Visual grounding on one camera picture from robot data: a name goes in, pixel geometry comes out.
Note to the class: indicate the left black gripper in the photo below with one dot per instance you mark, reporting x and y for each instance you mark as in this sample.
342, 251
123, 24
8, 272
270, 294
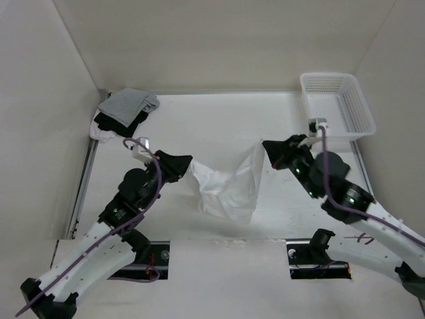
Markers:
180, 163

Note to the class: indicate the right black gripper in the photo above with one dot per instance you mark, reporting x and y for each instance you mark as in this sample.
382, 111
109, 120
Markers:
277, 150

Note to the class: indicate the white tank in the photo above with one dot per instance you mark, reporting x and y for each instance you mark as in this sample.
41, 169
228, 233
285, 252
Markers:
231, 196
99, 135

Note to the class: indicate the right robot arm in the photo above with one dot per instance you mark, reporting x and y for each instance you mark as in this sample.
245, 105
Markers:
396, 250

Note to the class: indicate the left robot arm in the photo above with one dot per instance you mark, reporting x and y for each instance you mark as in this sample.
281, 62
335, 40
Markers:
111, 244

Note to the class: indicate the folded grey tank top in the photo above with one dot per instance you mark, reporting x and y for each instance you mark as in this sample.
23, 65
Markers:
126, 104

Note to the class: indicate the folded black tank top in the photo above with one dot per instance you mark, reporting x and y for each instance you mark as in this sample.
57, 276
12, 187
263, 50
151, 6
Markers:
107, 123

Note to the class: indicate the folded white tank top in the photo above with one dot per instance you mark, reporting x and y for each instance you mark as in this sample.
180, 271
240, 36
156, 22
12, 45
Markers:
99, 135

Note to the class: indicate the white plastic basket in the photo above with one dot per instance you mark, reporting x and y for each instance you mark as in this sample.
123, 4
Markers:
337, 98

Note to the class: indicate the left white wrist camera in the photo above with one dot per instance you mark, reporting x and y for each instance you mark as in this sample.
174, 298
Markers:
139, 150

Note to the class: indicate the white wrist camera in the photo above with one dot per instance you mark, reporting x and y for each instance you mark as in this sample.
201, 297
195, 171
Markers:
315, 126
139, 150

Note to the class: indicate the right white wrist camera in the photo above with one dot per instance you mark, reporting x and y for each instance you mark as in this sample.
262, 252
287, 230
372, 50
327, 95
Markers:
315, 126

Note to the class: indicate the metal table edge rail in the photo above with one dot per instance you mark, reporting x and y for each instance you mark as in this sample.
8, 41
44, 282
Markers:
74, 216

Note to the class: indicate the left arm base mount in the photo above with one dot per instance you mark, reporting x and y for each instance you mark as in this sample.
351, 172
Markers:
151, 265

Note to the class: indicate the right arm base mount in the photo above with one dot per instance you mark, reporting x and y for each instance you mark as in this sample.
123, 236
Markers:
304, 266

